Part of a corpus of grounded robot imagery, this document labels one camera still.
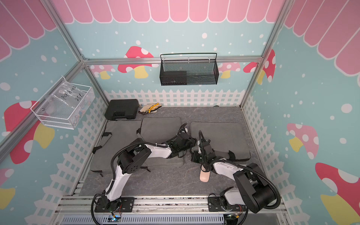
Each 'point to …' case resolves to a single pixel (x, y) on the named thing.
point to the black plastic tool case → (122, 108)
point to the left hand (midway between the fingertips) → (197, 142)
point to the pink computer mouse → (204, 176)
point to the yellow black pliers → (154, 107)
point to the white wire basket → (63, 104)
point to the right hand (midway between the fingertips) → (191, 155)
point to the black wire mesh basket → (191, 69)
